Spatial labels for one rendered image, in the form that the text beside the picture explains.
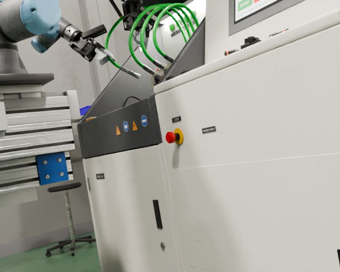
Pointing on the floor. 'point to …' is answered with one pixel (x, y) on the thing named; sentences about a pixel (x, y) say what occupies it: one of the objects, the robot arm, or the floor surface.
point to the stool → (68, 219)
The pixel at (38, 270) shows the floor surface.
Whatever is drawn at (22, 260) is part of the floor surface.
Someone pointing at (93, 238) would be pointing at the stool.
